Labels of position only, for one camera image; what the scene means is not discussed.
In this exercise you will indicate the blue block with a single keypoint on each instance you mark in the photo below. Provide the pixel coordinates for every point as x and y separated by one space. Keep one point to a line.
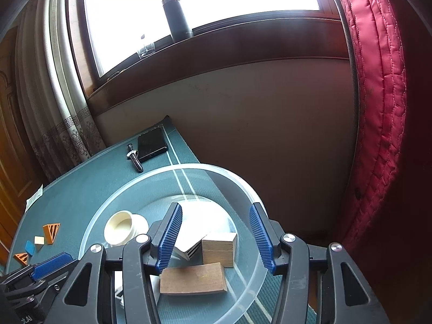
30 247

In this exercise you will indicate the wooden door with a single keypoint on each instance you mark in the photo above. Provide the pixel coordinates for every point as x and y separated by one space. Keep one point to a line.
10 141

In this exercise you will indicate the white plate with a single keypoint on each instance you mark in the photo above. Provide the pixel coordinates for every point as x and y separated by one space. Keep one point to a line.
123 229

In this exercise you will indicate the plywood cube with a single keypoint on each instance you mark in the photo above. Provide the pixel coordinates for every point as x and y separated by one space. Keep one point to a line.
219 248

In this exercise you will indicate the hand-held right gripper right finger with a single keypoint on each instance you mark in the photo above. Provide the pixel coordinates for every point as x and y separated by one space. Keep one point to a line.
261 239

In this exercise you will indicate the black phone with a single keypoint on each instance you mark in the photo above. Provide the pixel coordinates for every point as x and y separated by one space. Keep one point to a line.
152 143

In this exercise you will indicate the zebra striped white block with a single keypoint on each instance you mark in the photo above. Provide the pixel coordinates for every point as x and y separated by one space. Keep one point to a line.
195 236

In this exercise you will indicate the dark thermos bottle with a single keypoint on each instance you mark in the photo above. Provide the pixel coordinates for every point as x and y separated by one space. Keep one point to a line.
175 13

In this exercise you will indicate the black wristwatch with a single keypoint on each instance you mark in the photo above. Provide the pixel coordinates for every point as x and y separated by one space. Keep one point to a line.
135 158

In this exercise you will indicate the paper packet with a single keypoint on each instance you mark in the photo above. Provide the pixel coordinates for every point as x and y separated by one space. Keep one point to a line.
33 197

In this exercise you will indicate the red quilted cloth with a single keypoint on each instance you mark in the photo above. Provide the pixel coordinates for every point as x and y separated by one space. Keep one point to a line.
381 91

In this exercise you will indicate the pale wooden triangular block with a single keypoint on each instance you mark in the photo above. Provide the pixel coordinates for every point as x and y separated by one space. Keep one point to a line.
38 240

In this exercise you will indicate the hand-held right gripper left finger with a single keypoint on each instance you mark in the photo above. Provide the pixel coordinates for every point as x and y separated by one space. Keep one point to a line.
170 236

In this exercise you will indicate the orange triangular block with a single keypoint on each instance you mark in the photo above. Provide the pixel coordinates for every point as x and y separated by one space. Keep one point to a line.
22 258
52 231

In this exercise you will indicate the clear plastic basin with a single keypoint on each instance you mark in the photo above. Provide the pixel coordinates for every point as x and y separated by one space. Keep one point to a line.
233 189

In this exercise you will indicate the brown rectangular wooden block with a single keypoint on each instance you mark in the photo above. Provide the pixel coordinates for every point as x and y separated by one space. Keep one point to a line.
192 278

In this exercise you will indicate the drinking glass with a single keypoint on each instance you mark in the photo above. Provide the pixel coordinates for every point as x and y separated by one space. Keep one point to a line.
145 49

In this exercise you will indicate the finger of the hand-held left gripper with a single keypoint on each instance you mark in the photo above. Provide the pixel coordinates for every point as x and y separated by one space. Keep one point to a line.
44 292
50 262

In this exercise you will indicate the patterned beige curtain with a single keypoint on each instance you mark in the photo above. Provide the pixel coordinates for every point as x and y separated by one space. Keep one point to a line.
57 108

